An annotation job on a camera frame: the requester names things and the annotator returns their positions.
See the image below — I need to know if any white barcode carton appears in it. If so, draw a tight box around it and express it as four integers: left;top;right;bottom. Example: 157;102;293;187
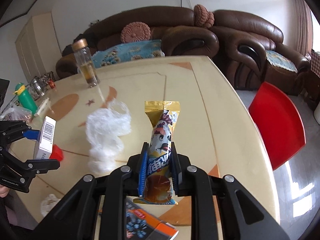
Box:
33;116;56;159

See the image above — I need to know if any gold snack wrapper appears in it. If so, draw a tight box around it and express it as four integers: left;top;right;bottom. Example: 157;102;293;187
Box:
133;101;180;205

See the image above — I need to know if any small red box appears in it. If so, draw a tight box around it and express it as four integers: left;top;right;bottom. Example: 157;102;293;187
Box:
49;144;64;162

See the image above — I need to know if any black orange gel-ball box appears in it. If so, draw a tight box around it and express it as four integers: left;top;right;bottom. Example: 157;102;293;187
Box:
126;198;178;240

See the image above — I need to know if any person's left hand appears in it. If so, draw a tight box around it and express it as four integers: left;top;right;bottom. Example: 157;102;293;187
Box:
0;185;10;198

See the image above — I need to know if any clear bag of snacks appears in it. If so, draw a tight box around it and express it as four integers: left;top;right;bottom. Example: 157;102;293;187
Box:
1;105;33;123

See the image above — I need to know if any white comb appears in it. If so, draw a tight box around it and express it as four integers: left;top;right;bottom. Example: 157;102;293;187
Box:
34;98;50;117

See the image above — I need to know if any green plastic bottle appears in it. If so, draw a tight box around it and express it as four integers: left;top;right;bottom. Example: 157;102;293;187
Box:
14;83;38;115

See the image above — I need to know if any crumpled white tissue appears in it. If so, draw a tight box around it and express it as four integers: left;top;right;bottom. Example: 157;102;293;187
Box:
40;194;61;217

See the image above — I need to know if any glass teapot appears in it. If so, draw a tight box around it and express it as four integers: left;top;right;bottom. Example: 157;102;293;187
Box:
30;76;47;97

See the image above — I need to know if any white plastic bag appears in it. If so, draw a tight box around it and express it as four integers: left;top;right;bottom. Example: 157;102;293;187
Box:
86;99;131;175

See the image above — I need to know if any small red ornament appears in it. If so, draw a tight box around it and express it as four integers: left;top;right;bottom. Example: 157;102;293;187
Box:
48;79;56;89

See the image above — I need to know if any glass bottle with gold cap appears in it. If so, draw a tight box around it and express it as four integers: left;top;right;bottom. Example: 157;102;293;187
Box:
72;38;99;88

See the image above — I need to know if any red plastic chair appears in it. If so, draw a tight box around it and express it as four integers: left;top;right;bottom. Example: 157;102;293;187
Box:
248;82;306;170

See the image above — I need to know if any blue floral sofa cover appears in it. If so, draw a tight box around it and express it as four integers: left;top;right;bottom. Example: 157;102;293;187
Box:
92;40;165;68

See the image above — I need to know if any brown leather sofa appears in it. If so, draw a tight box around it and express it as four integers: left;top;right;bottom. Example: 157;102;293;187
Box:
55;6;220;79

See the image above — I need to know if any round pink cushion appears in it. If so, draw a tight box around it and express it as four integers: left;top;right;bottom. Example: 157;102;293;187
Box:
120;22;151;43

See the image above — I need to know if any brown leather armchair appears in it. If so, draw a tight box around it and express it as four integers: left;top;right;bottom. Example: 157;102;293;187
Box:
211;10;310;96

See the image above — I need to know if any blue floral armchair cover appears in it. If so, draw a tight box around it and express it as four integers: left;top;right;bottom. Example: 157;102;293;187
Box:
266;50;298;73

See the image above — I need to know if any pink cushion on sofa back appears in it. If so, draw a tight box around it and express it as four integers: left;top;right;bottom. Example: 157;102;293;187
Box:
194;4;215;29

